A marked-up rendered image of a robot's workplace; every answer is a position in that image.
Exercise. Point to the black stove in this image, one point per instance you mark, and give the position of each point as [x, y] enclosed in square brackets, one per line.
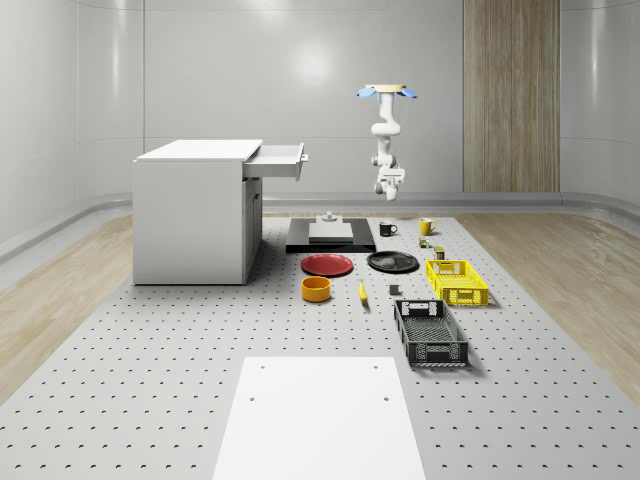
[300, 235]

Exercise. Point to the banana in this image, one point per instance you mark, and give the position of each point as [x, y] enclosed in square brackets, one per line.
[363, 294]

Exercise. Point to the white drawer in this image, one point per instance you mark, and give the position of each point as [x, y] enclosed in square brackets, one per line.
[272, 165]

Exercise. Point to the flat-sided can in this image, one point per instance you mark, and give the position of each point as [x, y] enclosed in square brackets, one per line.
[439, 253]

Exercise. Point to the grey cube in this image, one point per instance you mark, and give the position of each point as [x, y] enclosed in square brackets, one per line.
[395, 290]

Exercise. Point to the yellow basket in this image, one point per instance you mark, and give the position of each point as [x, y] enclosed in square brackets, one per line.
[452, 275]

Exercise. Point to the drone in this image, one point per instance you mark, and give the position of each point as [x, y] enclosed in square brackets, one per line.
[384, 88]

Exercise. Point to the white cabinet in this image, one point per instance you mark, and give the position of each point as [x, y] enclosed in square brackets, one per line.
[185, 220]

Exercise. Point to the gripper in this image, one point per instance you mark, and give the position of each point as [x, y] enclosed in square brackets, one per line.
[391, 176]

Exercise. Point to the puzzle cube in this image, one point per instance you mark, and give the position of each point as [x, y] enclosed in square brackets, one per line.
[425, 243]

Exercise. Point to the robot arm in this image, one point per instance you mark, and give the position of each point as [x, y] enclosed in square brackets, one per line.
[385, 127]

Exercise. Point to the black mug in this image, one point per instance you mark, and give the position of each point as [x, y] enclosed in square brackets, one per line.
[385, 230]

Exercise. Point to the red plate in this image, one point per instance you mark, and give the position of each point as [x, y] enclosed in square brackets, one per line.
[327, 265]

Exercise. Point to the black plate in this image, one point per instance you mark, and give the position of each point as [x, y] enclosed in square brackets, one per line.
[392, 261]

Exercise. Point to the white board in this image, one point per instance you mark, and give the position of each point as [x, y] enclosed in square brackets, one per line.
[320, 425]

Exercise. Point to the yellow bowl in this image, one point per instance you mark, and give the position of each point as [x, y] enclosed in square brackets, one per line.
[316, 292]

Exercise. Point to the yellow mug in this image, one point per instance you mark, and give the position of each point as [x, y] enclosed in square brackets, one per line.
[426, 227]

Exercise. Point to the dark grey basket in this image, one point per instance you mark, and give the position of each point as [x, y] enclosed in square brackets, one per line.
[432, 330]

